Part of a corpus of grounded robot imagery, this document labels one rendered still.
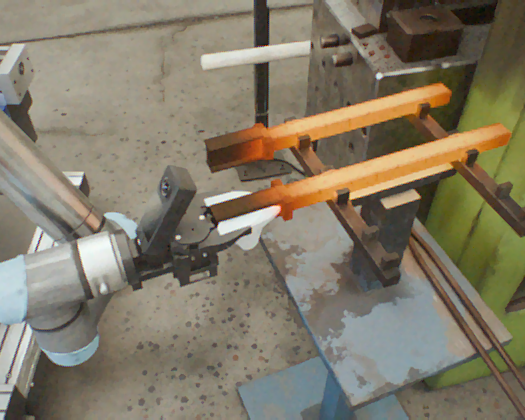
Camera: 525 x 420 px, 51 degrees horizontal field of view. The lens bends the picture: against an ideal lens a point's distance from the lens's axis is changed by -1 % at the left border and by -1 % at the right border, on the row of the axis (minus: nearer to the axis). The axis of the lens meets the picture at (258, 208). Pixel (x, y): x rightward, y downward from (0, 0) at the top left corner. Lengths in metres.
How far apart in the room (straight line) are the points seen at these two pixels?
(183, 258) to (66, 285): 0.14
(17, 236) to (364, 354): 1.23
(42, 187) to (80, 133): 1.73
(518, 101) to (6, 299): 0.86
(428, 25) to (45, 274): 0.81
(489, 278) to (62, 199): 0.88
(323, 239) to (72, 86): 1.96
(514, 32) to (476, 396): 1.05
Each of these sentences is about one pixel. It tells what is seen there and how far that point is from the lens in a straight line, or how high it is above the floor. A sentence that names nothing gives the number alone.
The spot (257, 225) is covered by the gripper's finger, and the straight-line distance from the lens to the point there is 0.70.
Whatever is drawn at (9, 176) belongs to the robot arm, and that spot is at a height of 1.02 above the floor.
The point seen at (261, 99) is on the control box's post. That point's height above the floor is 0.32.
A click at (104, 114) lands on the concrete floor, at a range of 2.56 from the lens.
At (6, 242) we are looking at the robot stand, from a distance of 1.83.
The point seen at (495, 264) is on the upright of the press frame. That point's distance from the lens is 1.23.
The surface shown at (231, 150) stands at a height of 0.97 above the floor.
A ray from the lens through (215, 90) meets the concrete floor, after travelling 2.62.
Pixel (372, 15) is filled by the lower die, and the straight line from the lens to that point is 1.23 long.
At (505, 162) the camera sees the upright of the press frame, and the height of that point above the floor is 0.80.
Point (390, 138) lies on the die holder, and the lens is 1.20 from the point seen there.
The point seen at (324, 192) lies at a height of 0.97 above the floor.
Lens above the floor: 1.49
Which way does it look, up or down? 47 degrees down
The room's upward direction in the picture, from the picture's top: straight up
